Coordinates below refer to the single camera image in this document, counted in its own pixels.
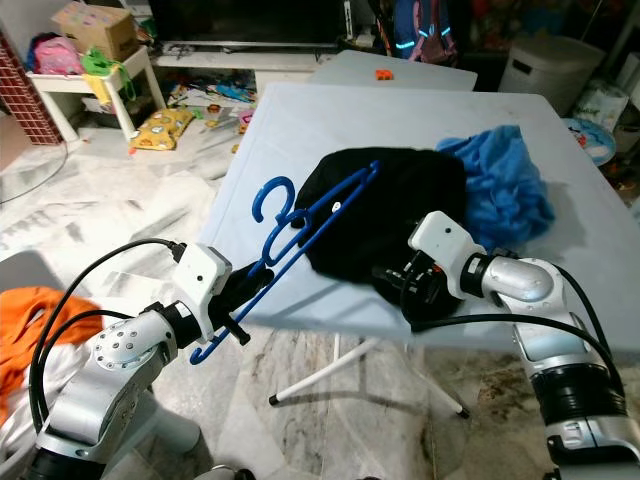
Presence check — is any blue fuzzy garment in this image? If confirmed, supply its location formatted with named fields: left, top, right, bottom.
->
left=438, top=125, right=556, bottom=251

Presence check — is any black television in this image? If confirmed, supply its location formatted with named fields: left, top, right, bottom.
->
left=150, top=0, right=351, bottom=46

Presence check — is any small white side table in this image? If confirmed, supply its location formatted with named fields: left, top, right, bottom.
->
left=28, top=45, right=166, bottom=141

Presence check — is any white table leg frame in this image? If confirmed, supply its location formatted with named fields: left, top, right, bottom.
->
left=265, top=335, right=471, bottom=421

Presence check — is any dark backpack with neon trim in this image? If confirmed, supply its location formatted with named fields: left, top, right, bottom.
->
left=390, top=0, right=456, bottom=63

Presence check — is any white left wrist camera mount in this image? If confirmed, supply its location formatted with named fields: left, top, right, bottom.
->
left=175, top=243, right=233, bottom=346

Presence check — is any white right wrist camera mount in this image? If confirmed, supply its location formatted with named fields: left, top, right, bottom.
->
left=408, top=210, right=486, bottom=301

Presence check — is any black garment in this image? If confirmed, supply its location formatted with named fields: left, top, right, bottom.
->
left=297, top=147, right=469, bottom=331

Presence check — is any white laundry basket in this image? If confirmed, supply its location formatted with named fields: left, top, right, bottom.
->
left=0, top=250, right=201, bottom=480

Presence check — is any yellow toy pad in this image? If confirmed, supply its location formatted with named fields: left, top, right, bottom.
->
left=130, top=105, right=196, bottom=153

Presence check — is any orange garment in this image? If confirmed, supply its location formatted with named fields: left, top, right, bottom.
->
left=0, top=287, right=101, bottom=421

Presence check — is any brown cardboard box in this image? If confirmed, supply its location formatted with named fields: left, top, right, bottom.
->
left=52, top=2, right=141, bottom=63

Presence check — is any pink bag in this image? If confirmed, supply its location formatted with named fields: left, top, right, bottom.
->
left=28, top=33, right=86, bottom=76

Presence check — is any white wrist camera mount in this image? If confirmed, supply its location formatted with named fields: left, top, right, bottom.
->
left=175, top=243, right=233, bottom=346
left=408, top=210, right=486, bottom=301

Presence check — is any white tv console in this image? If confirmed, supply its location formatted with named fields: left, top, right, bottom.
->
left=155, top=42, right=371, bottom=101

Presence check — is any white garment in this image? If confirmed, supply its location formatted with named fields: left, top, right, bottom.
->
left=0, top=380, right=61, bottom=471

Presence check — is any white round bin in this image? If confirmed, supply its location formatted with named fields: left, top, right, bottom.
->
left=500, top=35, right=606, bottom=116

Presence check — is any light blue round toy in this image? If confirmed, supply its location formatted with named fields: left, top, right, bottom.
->
left=560, top=115, right=619, bottom=166

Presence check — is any pink square toy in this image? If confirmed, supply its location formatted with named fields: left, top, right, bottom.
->
left=233, top=108, right=258, bottom=133

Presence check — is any red brick pattern panel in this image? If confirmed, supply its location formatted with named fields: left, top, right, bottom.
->
left=0, top=35, right=56, bottom=146

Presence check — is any green toy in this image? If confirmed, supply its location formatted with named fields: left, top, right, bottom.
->
left=82, top=45, right=141, bottom=101

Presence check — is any blue plastic hanger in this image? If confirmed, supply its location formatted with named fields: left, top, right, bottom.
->
left=188, top=158, right=381, bottom=366
left=192, top=165, right=376, bottom=361

